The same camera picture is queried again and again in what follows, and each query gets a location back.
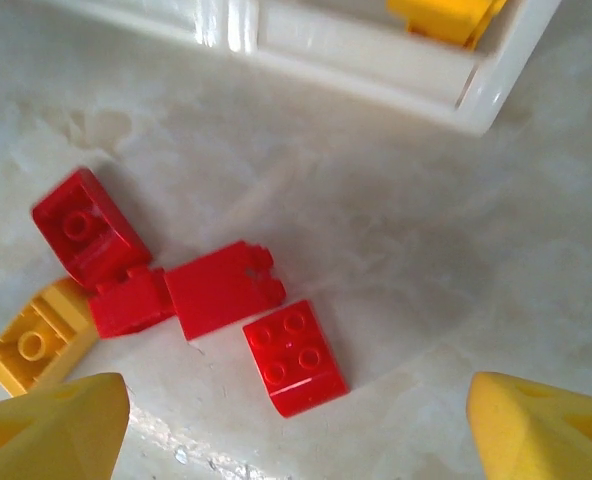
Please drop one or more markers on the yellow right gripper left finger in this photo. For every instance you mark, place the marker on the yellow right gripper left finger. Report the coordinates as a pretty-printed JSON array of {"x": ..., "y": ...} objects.
[{"x": 46, "y": 435}]

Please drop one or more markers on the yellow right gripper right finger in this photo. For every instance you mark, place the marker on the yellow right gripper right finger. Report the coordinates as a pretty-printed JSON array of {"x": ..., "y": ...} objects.
[{"x": 541, "y": 435}]

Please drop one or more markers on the yellow curved lego brick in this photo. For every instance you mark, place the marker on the yellow curved lego brick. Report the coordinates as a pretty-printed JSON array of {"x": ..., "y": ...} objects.
[{"x": 23, "y": 372}]

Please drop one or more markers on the small red lego brick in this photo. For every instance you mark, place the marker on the small red lego brick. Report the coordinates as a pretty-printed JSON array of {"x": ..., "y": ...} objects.
[{"x": 126, "y": 310}]

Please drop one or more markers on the red curved lego brick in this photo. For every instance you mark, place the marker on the red curved lego brick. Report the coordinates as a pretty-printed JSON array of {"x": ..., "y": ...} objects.
[{"x": 91, "y": 245}]

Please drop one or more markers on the red square lego brick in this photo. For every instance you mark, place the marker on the red square lego brick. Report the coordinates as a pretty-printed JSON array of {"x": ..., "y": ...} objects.
[{"x": 216, "y": 292}]

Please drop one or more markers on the red sloped four-stud lego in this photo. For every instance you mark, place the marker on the red sloped four-stud lego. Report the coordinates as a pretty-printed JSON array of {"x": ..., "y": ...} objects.
[{"x": 303, "y": 385}]

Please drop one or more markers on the white plastic container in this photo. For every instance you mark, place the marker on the white plastic container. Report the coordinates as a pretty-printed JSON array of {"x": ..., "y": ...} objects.
[{"x": 376, "y": 65}]

